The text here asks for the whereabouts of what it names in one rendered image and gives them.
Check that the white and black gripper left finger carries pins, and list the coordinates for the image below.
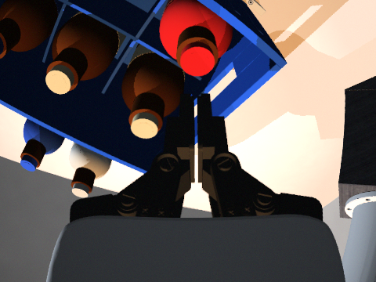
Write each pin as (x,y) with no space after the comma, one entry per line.
(156,192)

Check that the brown bottle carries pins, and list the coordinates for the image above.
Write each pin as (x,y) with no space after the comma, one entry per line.
(25,24)
(86,48)
(151,90)

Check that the red bottle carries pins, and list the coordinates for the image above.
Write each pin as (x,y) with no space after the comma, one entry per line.
(189,30)

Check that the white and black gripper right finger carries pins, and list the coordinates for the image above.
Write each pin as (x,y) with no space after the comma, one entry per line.
(233,192)

